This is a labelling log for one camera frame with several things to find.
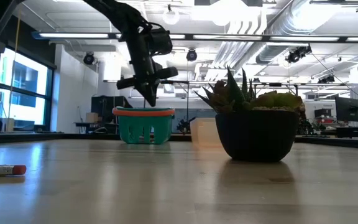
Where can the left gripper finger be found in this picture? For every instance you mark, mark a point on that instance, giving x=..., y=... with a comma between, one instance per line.
x=145, y=93
x=154, y=91

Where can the yellow pencil with red eraser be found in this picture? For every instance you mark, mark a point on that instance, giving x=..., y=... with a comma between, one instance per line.
x=2, y=170

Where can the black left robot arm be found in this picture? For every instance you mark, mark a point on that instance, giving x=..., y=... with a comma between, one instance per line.
x=117, y=11

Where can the teal basket with orange rim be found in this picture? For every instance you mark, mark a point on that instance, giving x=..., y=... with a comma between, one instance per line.
x=145, y=127

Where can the black cabinet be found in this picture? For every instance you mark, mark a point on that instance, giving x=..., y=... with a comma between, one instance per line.
x=107, y=109

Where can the cardboard box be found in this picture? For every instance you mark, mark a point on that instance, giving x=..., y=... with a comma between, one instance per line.
x=92, y=117

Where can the translucent orange plastic tray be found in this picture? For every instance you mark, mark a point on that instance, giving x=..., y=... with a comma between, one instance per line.
x=204, y=132

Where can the succulent plant in black pot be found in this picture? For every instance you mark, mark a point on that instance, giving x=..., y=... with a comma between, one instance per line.
x=256, y=137

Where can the black beam with light strips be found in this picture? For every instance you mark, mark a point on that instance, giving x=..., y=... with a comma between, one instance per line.
x=264, y=38

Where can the beige cup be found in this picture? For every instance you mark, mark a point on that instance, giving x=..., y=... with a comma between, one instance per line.
x=9, y=125

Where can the black ceiling spotlight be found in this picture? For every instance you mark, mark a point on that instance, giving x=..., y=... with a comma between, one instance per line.
x=297, y=55

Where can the black computer monitor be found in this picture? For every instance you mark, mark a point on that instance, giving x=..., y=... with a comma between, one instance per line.
x=349, y=109

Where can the black background table frame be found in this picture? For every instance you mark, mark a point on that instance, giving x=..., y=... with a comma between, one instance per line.
x=172, y=81

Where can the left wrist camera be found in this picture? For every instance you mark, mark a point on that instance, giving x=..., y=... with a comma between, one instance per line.
x=162, y=42

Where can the black aluminium table frame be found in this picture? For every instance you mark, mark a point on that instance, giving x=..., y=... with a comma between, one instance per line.
x=42, y=137

